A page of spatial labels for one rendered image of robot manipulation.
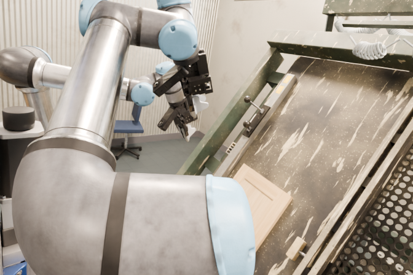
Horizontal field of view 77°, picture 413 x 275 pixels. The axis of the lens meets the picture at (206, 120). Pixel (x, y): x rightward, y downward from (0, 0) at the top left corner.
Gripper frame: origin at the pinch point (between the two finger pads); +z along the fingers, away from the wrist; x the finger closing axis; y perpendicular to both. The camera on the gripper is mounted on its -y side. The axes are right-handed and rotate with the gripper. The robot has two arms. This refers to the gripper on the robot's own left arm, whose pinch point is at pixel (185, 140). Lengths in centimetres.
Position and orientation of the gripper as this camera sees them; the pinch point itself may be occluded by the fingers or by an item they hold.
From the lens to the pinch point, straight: 116.3
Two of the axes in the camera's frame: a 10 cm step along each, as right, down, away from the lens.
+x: -5.9, -3.2, 7.5
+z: 2.3, 8.2, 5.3
